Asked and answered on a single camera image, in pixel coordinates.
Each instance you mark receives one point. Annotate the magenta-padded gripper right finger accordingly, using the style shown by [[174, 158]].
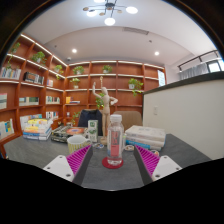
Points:
[[165, 166]]

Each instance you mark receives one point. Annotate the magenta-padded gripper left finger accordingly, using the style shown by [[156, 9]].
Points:
[[60, 166]]

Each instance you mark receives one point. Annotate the clear bottle with red label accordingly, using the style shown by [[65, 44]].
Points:
[[115, 143]]

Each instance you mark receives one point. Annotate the orange-white round badge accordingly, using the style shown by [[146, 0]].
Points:
[[155, 153]]

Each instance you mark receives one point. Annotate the white mug with yellow print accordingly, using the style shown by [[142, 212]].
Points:
[[76, 144]]

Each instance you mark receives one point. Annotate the stack of dark books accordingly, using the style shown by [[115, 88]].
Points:
[[65, 133]]

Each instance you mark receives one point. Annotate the stack of white books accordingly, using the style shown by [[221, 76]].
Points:
[[146, 136]]

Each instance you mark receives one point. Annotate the stack of colourful books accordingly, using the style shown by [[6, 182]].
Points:
[[36, 130]]

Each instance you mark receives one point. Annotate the flat round red coaster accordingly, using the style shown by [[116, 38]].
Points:
[[106, 164]]

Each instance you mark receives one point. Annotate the tall green-white carton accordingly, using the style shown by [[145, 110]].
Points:
[[92, 130]]

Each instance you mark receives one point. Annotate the dark blue jacket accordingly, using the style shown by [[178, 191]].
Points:
[[90, 120]]

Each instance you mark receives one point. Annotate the tan upholstered chair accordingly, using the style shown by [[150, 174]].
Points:
[[131, 118]]

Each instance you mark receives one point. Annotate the wooden artist mannequin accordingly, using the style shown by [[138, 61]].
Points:
[[105, 110]]

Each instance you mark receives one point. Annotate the red-brown wooden shelf unit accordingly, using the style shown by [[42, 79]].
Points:
[[83, 83]]

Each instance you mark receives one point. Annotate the recessed round ceiling light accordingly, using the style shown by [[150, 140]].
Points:
[[156, 53], [74, 50]]

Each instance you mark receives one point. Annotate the ceiling air vent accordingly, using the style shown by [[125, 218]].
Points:
[[135, 30]]

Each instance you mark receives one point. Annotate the branched ceiling lamp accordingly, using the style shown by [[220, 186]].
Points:
[[109, 21]]

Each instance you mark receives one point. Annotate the white wall switch plate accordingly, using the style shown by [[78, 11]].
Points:
[[155, 110]]

